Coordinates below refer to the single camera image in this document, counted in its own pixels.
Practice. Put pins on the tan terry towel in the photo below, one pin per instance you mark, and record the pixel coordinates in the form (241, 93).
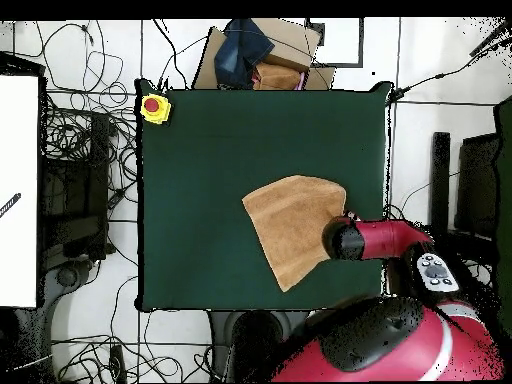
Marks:
(292, 224)

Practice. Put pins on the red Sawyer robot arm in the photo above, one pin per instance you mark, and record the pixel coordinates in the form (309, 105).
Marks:
(380, 240)

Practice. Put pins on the black flat bar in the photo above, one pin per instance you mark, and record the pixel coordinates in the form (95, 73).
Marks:
(440, 172)

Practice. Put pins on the black panel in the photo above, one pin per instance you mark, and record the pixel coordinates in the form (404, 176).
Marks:
(478, 184)

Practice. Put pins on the pink cloth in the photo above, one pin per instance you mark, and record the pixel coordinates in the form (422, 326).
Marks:
(302, 80)

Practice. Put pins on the dark green fabric panel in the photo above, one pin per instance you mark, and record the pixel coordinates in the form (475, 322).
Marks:
(506, 200)

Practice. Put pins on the brown folded cloth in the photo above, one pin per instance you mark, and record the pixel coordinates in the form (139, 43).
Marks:
(276, 78)

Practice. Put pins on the dark green table cloth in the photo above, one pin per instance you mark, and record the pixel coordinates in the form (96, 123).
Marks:
(200, 160)

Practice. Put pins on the brown cardboard box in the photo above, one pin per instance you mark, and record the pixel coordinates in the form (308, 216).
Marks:
(288, 44)

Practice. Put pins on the blue jeans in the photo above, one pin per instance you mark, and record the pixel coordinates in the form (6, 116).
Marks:
(240, 52)

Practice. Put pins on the yellow emergency stop button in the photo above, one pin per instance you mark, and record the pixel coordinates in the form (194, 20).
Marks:
(160, 116)

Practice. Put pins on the black power strip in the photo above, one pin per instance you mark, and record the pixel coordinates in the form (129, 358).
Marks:
(117, 362)

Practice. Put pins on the black equipment rack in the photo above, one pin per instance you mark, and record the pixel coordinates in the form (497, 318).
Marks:
(76, 192)

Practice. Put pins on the black round knob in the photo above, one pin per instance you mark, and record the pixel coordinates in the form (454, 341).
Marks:
(66, 276)

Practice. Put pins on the dark grey stand base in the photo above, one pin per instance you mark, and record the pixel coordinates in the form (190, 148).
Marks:
(56, 296)

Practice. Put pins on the white panel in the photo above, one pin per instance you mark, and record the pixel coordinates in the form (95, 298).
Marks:
(18, 160)

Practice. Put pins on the striped black rod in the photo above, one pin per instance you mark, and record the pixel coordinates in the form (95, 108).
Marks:
(11, 203)

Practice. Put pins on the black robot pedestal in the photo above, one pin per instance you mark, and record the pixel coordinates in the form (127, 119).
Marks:
(248, 344)

